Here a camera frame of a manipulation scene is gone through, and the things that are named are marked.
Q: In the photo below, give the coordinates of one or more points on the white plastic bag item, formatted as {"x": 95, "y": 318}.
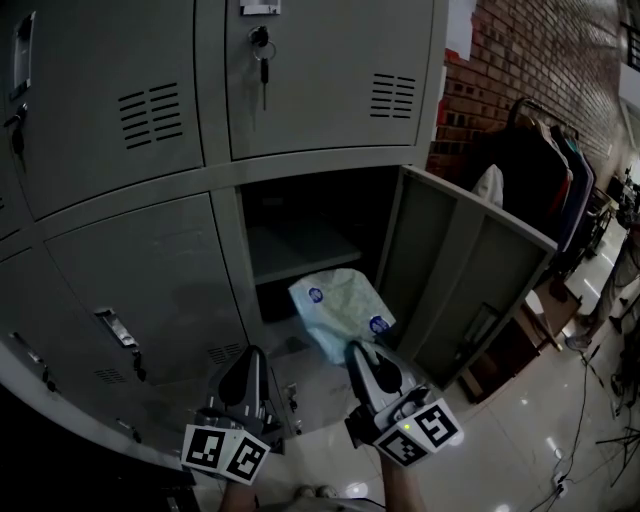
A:
{"x": 340, "y": 307}

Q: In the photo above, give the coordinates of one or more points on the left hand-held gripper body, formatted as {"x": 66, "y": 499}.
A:
{"x": 235, "y": 430}

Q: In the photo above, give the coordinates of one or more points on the grey metal locker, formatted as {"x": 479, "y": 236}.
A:
{"x": 150, "y": 240}

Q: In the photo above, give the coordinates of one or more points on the person's right forearm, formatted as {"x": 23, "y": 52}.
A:
{"x": 400, "y": 487}

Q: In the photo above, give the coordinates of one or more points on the row of dark hanging clothes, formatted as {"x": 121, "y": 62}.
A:
{"x": 545, "y": 185}

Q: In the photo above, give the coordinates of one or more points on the white power strip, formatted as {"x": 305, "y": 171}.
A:
{"x": 561, "y": 481}

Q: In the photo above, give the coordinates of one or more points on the person's grey clothing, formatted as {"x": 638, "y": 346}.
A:
{"x": 330, "y": 504}

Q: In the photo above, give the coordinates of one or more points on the person's shoes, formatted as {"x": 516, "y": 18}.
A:
{"x": 316, "y": 491}

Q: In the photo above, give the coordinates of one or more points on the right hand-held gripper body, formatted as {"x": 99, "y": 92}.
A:
{"x": 410, "y": 430}

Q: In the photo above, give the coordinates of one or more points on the person's left forearm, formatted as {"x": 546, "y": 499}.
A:
{"x": 240, "y": 497}

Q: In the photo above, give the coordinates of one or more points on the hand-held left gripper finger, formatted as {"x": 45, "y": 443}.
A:
{"x": 260, "y": 365}

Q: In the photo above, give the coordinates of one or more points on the low wooden table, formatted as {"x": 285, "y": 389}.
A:
{"x": 520, "y": 335}

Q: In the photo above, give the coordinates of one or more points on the open grey locker door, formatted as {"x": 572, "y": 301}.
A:
{"x": 450, "y": 260}

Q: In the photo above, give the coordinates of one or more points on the white hanging garment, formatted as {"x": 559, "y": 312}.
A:
{"x": 489, "y": 186}

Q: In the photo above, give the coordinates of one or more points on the black locker key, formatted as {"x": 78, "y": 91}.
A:
{"x": 48, "y": 381}
{"x": 293, "y": 400}
{"x": 17, "y": 135}
{"x": 138, "y": 367}
{"x": 134, "y": 433}

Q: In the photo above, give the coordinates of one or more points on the black tripod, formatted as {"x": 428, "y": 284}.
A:
{"x": 622, "y": 447}

